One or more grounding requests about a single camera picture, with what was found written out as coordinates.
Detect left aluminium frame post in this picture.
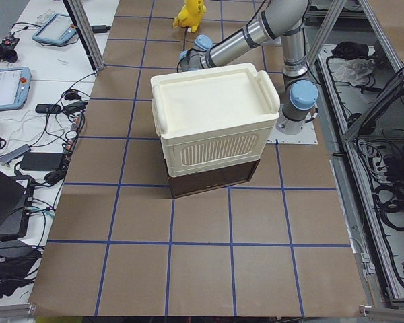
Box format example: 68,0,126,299
63,0,104,73

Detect dark brown base box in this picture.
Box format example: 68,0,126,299
166,159,260,199

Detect right aluminium frame rail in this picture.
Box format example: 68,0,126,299
318,1,404,309

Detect yellow plush toy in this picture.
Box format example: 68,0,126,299
172,0,207,33

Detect black laptop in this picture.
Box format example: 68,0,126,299
0,171,34,241

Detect lower blue teach pendant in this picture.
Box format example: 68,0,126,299
0,67,32,111

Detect cream plastic drawer cabinet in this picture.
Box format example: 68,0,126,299
151,63,280,177

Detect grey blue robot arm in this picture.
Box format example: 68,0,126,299
178,0,318,135

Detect black remote device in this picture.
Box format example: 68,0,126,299
35,104,62,114

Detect upper blue teach pendant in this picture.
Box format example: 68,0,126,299
32,13,77,47

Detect black power adapter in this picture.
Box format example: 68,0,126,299
20,152,63,171

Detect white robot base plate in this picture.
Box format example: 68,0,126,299
267,122,318,145

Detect blue teach pendant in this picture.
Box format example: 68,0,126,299
0,67,32,111
32,13,77,47

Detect crumpled white cloth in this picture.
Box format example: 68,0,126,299
333,58,376,87

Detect grey usb hub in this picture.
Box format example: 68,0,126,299
0,144,31,165

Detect coiled black cables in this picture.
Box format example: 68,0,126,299
372,183,404,233

